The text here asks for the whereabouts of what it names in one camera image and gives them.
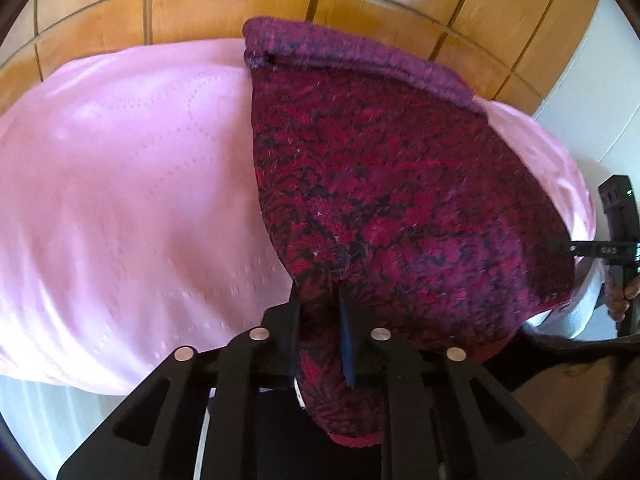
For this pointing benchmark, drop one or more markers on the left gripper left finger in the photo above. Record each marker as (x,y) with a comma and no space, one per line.
(195,415)

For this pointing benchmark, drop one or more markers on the wooden headboard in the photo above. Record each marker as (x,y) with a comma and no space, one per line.
(510,50)

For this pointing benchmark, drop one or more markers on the pink bed sheet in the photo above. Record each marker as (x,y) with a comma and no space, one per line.
(130,222)

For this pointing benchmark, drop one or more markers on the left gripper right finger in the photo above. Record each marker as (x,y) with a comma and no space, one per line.
(444,416)

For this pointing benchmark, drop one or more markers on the red black patterned sweater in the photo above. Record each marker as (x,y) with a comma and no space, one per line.
(379,176)

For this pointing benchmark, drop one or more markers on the person's right hand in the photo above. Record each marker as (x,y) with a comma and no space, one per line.
(618,299)

